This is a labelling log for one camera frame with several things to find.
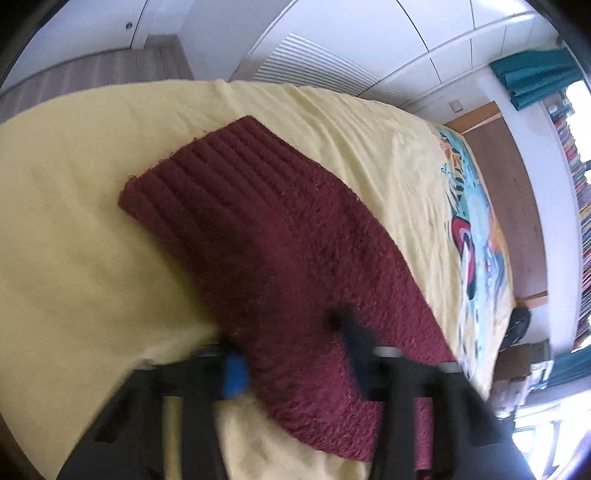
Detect bookshelf with colourful books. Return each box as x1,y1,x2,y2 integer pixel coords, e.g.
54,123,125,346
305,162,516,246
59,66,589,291
547,92,591,347

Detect maroon knitted sweater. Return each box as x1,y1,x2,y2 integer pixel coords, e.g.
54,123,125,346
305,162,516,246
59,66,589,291
117,115,472,474

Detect cardboard boxes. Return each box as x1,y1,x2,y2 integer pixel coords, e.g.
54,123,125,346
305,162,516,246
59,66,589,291
489,342,552,416

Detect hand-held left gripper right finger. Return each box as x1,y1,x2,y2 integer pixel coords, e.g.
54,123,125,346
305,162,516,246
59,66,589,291
330,305,539,480

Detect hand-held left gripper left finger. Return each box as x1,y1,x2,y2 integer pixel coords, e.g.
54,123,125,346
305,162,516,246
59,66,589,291
58,344,252,480

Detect teal curtain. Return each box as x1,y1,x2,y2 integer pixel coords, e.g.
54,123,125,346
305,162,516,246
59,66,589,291
549,352,591,385
489,46,583,112

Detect black backpack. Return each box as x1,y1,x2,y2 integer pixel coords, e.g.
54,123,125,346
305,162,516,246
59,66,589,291
501,307,533,349

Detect yellow printed blanket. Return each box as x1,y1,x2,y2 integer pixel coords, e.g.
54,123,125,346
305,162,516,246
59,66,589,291
0,79,515,480

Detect white wardrobe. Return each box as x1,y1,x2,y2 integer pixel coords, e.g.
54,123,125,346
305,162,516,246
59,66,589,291
228,0,561,116

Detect wooden headboard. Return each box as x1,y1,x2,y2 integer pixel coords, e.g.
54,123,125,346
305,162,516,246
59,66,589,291
445,102,550,301

